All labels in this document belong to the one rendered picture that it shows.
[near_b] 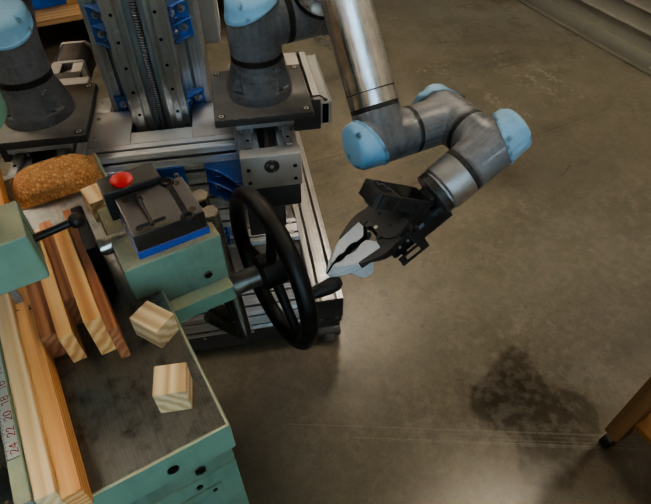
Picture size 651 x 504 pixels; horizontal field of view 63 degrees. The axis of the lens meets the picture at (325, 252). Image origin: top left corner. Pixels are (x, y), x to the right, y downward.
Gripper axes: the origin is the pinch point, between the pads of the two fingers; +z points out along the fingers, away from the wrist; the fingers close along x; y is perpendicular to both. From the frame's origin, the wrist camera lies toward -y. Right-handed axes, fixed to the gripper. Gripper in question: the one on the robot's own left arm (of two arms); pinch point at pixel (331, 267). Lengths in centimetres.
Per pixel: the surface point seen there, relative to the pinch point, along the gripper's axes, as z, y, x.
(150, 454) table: 26.7, -17.3, -16.9
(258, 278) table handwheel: 10.7, 0.0, 7.6
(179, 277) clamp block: 16.8, -13.7, 5.3
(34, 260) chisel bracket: 23.8, -31.4, 3.9
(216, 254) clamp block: 11.0, -12.2, 5.5
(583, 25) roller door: -192, 194, 164
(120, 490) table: 31.0, -17.8, -18.4
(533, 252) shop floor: -54, 128, 39
